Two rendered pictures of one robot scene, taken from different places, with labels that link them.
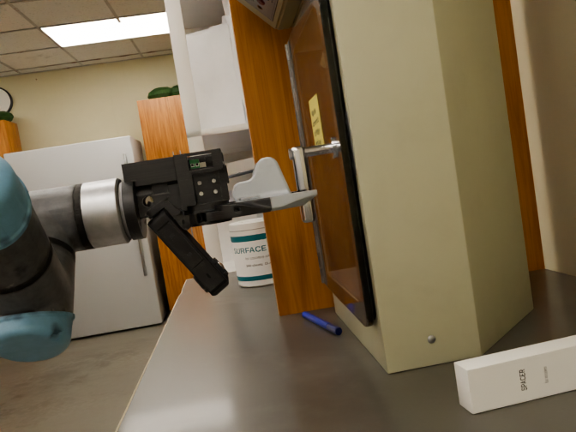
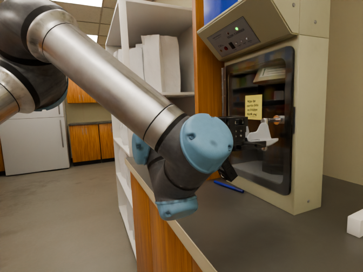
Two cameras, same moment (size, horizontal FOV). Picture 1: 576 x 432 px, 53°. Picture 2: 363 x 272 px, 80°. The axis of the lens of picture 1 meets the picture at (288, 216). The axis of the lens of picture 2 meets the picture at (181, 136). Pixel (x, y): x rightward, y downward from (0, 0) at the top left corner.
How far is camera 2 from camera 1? 0.42 m
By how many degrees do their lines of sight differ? 18
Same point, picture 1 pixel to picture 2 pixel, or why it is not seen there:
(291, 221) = not seen: hidden behind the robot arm
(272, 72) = (209, 77)
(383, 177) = (303, 135)
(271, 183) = (264, 134)
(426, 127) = (318, 116)
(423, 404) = (331, 232)
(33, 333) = (192, 209)
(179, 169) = (231, 124)
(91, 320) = (34, 165)
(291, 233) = not seen: hidden behind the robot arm
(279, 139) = (208, 107)
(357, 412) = (308, 237)
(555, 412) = not seen: outside the picture
